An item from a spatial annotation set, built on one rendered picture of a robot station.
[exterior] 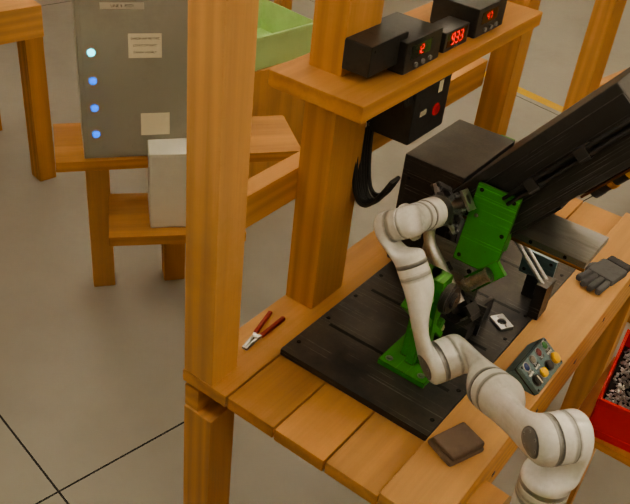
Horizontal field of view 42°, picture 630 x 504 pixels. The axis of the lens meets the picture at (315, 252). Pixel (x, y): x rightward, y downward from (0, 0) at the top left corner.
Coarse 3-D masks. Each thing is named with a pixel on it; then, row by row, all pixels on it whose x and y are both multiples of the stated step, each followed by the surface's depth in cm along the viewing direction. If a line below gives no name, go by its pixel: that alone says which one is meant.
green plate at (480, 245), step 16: (480, 192) 202; (496, 192) 199; (480, 208) 203; (496, 208) 200; (512, 208) 198; (464, 224) 206; (480, 224) 203; (496, 224) 201; (512, 224) 199; (464, 240) 207; (480, 240) 204; (496, 240) 202; (464, 256) 207; (480, 256) 205; (496, 256) 203
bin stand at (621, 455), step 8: (608, 368) 222; (600, 376) 219; (600, 384) 216; (592, 392) 213; (584, 400) 211; (592, 400) 211; (584, 408) 208; (592, 408) 209; (600, 440) 200; (600, 448) 200; (608, 448) 198; (616, 448) 198; (592, 456) 242; (616, 456) 198; (624, 456) 197; (584, 472) 244; (576, 488) 248
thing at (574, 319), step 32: (608, 256) 248; (576, 288) 233; (608, 288) 235; (544, 320) 220; (576, 320) 221; (608, 320) 240; (512, 352) 208; (576, 352) 214; (448, 416) 188; (480, 416) 189; (512, 448) 195; (416, 480) 172; (448, 480) 173; (480, 480) 178
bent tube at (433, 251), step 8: (464, 192) 200; (456, 200) 201; (464, 200) 199; (472, 200) 202; (456, 208) 202; (472, 208) 200; (424, 232) 208; (432, 232) 207; (424, 240) 208; (432, 240) 207; (432, 248) 207; (432, 256) 207; (440, 256) 207; (440, 264) 207
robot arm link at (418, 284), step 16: (400, 272) 176; (416, 272) 174; (416, 288) 175; (432, 288) 176; (416, 304) 175; (416, 320) 176; (416, 336) 177; (432, 352) 176; (432, 368) 176; (448, 368) 176
